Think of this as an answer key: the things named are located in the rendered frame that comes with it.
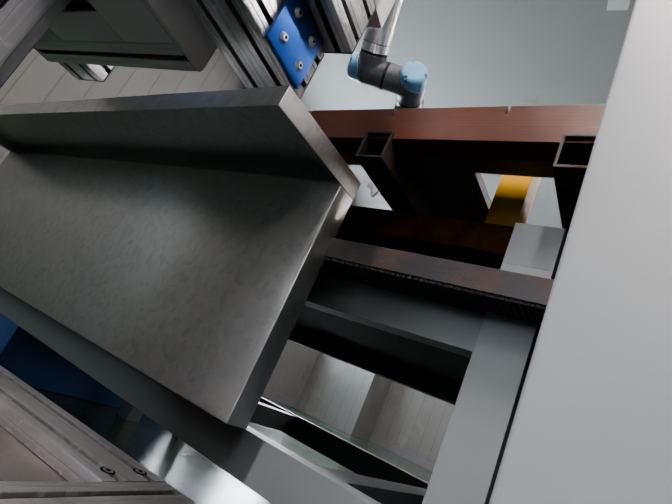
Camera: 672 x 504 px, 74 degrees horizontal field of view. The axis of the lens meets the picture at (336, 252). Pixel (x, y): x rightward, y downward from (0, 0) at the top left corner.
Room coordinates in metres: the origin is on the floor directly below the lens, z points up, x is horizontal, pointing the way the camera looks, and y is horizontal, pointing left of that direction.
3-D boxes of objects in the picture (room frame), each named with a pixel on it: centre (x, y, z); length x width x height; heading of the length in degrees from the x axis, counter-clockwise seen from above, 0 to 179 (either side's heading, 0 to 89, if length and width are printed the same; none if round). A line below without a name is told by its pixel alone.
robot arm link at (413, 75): (1.03, 0.02, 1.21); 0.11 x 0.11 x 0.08; 81
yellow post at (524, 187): (0.67, -0.24, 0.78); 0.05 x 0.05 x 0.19; 52
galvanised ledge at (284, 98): (0.94, 0.58, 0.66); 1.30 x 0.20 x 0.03; 52
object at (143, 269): (1.00, 0.53, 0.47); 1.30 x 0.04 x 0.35; 52
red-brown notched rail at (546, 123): (0.91, 0.35, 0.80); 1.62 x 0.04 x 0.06; 52
